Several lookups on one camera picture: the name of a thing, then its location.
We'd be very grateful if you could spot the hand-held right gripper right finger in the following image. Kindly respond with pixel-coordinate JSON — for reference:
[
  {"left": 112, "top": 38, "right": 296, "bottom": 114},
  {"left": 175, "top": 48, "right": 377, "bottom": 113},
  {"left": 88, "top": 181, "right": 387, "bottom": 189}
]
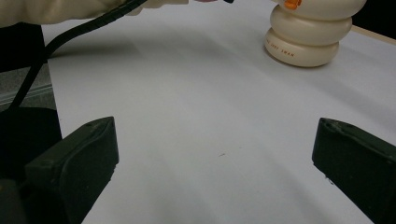
[{"left": 312, "top": 117, "right": 396, "bottom": 224}]

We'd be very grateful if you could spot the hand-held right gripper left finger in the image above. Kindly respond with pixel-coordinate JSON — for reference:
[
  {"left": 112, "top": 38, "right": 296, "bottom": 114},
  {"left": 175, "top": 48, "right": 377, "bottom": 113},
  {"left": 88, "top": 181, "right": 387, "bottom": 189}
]
[{"left": 24, "top": 116, "right": 120, "bottom": 224}]

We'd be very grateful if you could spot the cream ribbed holder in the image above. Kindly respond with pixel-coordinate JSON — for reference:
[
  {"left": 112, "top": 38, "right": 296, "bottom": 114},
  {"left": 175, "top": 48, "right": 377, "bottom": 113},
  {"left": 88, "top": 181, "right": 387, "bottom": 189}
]
[{"left": 264, "top": 0, "right": 368, "bottom": 68}]

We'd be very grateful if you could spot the wooden table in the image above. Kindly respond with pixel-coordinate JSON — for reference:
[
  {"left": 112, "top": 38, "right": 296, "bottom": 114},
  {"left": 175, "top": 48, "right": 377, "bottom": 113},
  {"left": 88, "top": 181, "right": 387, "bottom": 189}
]
[{"left": 351, "top": 24, "right": 396, "bottom": 47}]

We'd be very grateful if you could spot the metal floor rail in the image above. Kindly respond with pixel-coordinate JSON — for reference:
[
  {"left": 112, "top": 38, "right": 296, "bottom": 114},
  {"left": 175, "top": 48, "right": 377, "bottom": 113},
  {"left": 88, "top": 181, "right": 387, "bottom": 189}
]
[{"left": 0, "top": 83, "right": 54, "bottom": 106}]

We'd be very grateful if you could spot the left hand-held gripper cable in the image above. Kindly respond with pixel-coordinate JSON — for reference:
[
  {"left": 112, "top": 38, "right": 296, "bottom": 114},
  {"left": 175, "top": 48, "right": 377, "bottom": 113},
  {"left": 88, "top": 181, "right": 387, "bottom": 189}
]
[{"left": 7, "top": 0, "right": 148, "bottom": 112}]

